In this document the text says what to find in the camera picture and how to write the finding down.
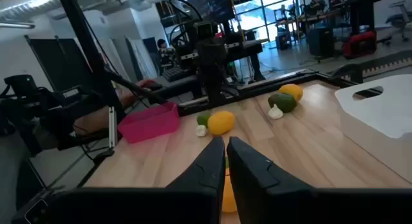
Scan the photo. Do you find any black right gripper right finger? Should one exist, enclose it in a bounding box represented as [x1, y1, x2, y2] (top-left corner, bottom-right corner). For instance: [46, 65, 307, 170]
[227, 136, 315, 224]

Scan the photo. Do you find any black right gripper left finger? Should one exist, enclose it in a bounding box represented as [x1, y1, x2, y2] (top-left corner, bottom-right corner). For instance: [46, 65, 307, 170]
[166, 136, 226, 224]

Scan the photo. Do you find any orange citrus fruit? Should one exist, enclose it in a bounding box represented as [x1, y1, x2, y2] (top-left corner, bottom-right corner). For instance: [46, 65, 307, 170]
[278, 83, 304, 102]
[221, 167, 238, 214]
[207, 110, 236, 136]

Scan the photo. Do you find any person's forearm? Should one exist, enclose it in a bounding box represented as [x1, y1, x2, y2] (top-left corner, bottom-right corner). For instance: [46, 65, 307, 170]
[73, 88, 139, 136]

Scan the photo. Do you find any black background robot station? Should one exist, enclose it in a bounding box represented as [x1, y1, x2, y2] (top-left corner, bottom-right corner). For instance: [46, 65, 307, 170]
[160, 0, 270, 85]

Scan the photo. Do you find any black keyboard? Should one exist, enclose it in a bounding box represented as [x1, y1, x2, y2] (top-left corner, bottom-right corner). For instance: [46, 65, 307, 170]
[162, 66, 194, 83]

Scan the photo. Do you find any person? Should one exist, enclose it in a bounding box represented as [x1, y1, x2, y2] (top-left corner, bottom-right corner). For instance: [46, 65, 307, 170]
[156, 39, 177, 75]
[307, 0, 326, 15]

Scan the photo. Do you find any person's hand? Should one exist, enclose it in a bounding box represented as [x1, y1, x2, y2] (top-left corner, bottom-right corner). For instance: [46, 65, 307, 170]
[135, 78, 158, 91]

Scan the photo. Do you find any red plastic basket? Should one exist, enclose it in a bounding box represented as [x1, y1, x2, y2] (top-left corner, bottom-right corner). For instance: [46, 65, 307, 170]
[117, 101, 181, 144]

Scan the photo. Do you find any black bin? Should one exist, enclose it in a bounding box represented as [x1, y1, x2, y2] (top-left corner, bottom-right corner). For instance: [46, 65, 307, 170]
[305, 26, 336, 57]

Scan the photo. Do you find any white plastic basket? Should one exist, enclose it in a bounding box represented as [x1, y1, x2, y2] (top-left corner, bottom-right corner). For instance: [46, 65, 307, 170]
[333, 73, 412, 183]

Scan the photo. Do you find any red equipment case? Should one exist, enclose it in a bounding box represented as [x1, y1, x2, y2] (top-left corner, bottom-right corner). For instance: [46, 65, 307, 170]
[341, 30, 378, 60]

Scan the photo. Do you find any black partition panel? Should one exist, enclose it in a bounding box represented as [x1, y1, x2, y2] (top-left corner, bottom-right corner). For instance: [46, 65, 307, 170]
[24, 35, 96, 93]

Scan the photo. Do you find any tall black desk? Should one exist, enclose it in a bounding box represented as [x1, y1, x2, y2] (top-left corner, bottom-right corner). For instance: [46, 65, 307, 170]
[328, 0, 393, 37]

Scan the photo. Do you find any black device with green light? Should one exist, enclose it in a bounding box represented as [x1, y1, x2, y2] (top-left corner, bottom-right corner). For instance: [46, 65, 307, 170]
[0, 74, 112, 156]

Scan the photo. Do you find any office chair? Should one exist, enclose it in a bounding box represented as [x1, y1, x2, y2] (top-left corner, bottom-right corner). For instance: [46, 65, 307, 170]
[378, 1, 412, 44]

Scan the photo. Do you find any ceiling light tube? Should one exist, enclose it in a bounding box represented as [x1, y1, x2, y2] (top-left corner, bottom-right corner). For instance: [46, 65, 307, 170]
[0, 20, 36, 30]

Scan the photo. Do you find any dark wall screen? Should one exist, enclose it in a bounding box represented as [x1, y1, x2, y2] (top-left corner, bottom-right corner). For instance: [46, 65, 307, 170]
[184, 0, 236, 24]

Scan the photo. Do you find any silver aluminium bracket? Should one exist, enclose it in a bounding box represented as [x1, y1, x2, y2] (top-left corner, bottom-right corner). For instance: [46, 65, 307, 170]
[108, 106, 117, 149]

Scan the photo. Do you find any black cable loop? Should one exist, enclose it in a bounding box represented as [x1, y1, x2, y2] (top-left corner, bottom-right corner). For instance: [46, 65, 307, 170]
[330, 62, 365, 85]

